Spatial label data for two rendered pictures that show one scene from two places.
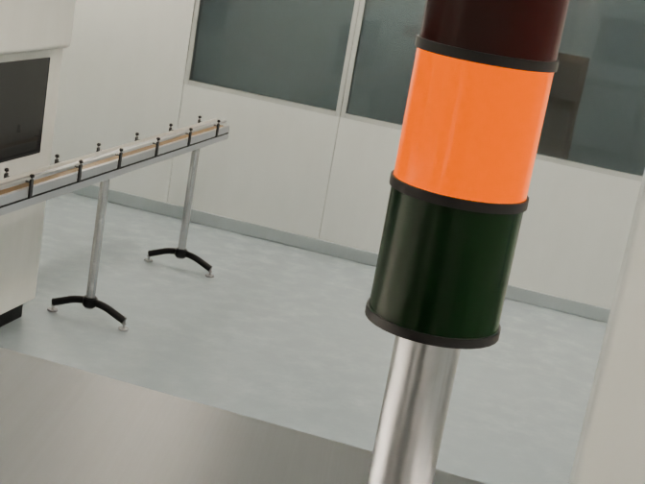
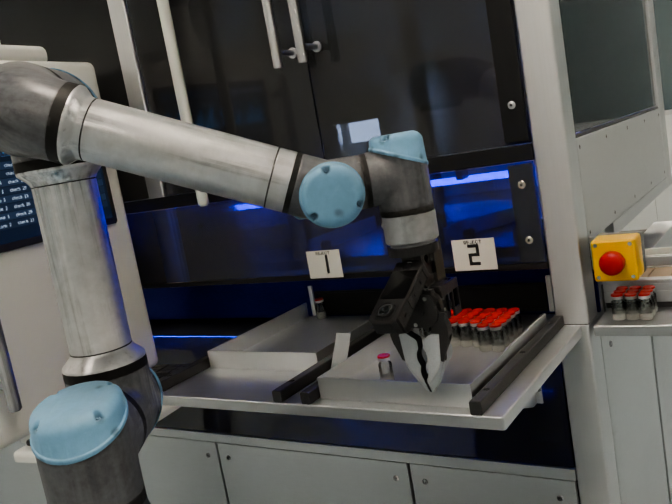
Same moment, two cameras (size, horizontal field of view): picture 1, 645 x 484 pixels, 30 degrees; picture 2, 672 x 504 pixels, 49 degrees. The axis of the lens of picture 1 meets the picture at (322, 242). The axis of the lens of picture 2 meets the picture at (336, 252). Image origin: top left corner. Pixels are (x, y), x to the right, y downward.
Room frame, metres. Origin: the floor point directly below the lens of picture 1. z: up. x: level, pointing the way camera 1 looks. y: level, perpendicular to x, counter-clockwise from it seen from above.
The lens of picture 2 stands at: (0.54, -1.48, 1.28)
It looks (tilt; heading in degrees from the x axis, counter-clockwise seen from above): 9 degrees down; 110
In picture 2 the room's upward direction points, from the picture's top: 10 degrees counter-clockwise
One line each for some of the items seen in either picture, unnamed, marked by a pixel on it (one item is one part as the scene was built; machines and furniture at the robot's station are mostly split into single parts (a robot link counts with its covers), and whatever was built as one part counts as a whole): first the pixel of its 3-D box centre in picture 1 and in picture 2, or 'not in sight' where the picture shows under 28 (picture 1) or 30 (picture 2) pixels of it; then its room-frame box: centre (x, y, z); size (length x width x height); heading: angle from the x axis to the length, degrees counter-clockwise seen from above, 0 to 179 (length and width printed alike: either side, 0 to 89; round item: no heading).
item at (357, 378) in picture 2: not in sight; (438, 353); (0.26, -0.32, 0.90); 0.34 x 0.26 x 0.04; 76
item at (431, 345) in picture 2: not in sight; (441, 356); (0.30, -0.49, 0.95); 0.06 x 0.03 x 0.09; 76
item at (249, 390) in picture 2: not in sight; (367, 358); (0.10, -0.23, 0.87); 0.70 x 0.48 x 0.02; 166
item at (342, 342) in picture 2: not in sight; (325, 362); (0.07, -0.36, 0.91); 0.14 x 0.03 x 0.06; 76
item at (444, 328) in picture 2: not in sight; (434, 330); (0.30, -0.51, 1.00); 0.05 x 0.02 x 0.09; 166
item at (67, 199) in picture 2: not in sight; (82, 266); (-0.14, -0.65, 1.16); 0.15 x 0.12 x 0.55; 110
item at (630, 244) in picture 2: not in sight; (618, 256); (0.56, -0.15, 0.99); 0.08 x 0.07 x 0.07; 76
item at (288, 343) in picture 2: not in sight; (311, 332); (-0.04, -0.12, 0.90); 0.34 x 0.26 x 0.04; 76
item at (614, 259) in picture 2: not in sight; (612, 262); (0.55, -0.20, 0.99); 0.04 x 0.04 x 0.04; 76
